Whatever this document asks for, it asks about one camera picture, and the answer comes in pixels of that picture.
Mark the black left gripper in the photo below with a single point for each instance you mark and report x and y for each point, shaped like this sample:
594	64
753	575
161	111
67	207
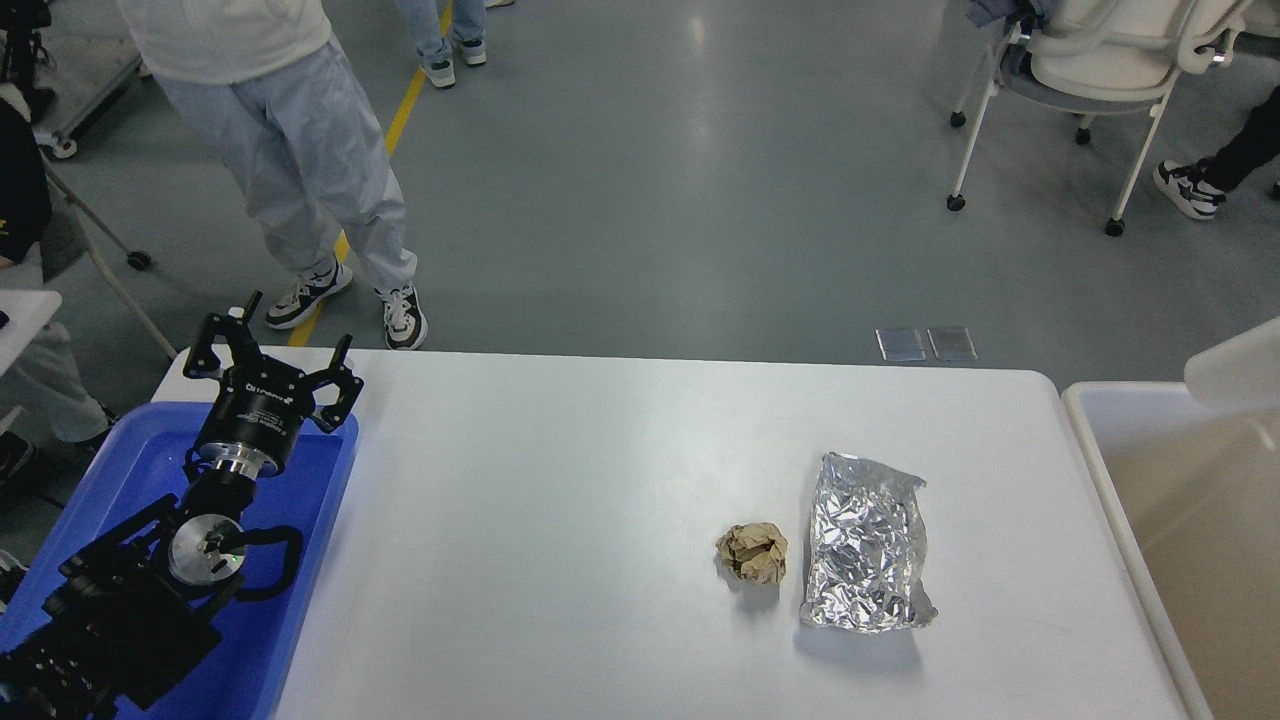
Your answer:
262	406

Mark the white paper cup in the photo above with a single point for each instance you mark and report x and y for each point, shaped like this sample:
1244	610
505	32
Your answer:
1240	374

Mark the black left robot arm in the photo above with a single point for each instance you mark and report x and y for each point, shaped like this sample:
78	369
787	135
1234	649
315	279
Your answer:
177	579

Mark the person in dark top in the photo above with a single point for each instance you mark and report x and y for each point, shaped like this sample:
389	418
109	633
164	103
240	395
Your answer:
45	378

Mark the white side table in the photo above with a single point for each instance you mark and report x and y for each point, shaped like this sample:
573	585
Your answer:
28	311

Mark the person in white clothes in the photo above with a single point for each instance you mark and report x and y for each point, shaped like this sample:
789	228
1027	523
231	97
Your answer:
267	86

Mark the person in blue jeans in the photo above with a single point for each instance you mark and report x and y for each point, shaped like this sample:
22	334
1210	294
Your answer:
435	47

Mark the grey wheeled cart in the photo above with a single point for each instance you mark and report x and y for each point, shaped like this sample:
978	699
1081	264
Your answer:
69	58

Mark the crumpled brown paper ball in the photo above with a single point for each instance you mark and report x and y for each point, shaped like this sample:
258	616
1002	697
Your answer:
755	553

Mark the crumpled silver foil bag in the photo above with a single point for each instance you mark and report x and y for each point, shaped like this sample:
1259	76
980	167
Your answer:
866	549

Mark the left metal floor plate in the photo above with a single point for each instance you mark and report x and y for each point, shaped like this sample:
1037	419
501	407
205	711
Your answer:
901	345

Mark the metal floor plate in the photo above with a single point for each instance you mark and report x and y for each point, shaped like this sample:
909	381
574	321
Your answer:
952	344
901	345

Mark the right metal floor plate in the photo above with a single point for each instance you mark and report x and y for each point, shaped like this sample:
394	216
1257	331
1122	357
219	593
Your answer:
952	344

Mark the white office chair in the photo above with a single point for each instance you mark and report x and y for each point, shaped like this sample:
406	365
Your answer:
1094	58

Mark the white plastic bin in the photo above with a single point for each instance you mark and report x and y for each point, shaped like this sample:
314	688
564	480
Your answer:
1191	494

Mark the seated person leg and sneaker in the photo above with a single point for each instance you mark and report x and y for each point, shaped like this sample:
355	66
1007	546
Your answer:
1198	190

